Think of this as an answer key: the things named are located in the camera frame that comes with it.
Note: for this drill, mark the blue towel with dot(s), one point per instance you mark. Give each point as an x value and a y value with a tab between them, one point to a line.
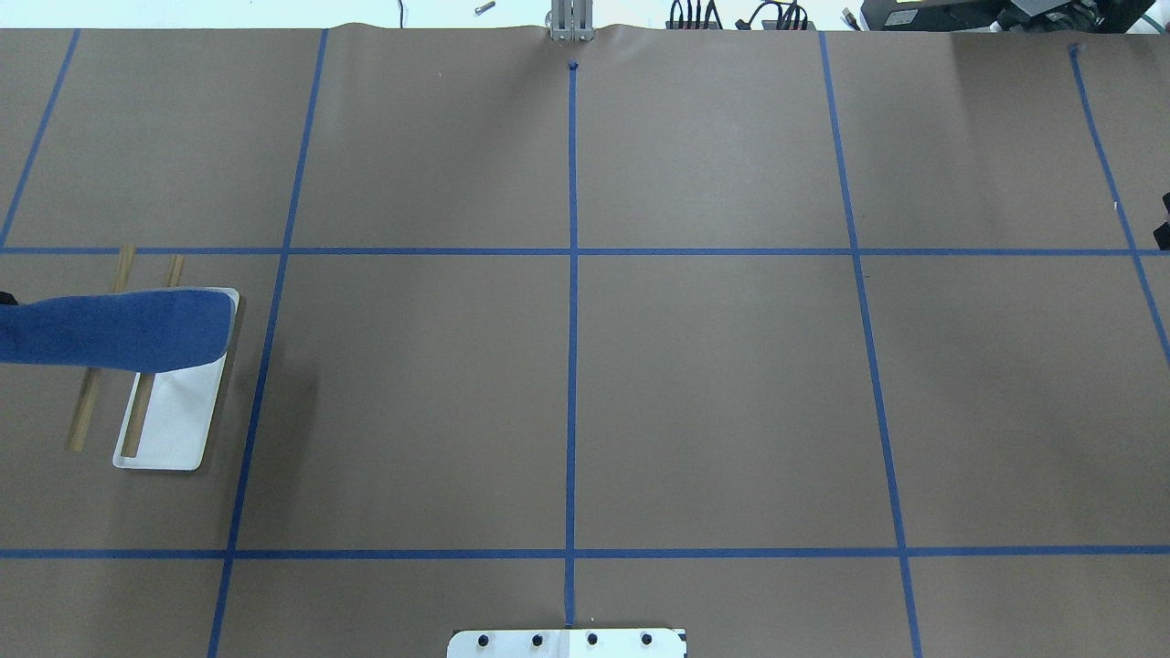
157	330

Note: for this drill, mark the white wooden towel rack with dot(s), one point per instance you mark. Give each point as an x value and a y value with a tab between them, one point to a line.
167	422

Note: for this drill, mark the black monitor stand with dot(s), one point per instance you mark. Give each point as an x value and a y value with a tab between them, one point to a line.
1092	17

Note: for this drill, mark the aluminium frame post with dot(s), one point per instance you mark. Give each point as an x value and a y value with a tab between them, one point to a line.
571	21

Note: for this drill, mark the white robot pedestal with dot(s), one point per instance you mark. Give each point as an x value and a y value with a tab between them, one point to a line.
603	642

